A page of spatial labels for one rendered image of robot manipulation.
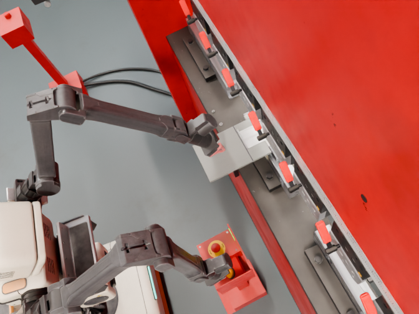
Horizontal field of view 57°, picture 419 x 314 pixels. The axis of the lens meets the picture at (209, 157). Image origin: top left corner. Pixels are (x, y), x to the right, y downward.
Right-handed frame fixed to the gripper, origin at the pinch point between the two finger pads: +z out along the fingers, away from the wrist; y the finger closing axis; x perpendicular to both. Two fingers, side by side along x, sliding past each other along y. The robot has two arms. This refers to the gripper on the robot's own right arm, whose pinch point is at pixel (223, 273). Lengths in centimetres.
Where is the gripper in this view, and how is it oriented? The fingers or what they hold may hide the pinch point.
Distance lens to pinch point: 159.2
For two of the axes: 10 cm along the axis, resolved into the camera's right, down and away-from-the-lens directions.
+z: 4.1, 3.1, 8.6
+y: 8.1, -5.6, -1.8
